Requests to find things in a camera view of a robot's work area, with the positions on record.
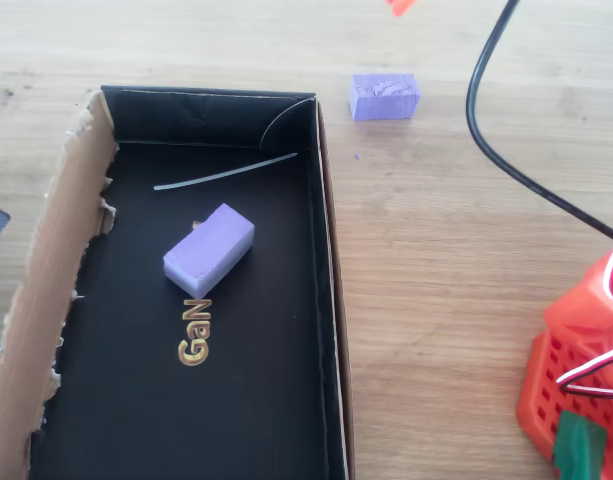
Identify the purple block with rough face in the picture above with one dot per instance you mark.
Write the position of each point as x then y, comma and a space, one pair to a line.
383, 102

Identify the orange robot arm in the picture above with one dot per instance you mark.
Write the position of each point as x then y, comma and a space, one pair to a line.
576, 305

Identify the smooth purple block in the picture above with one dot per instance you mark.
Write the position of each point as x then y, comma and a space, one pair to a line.
208, 250

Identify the black cardboard box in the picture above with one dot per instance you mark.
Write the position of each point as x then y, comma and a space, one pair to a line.
136, 400

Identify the thin white strip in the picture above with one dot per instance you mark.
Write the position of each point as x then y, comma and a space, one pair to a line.
226, 174

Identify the green clamp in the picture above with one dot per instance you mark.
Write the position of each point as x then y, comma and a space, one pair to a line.
578, 445

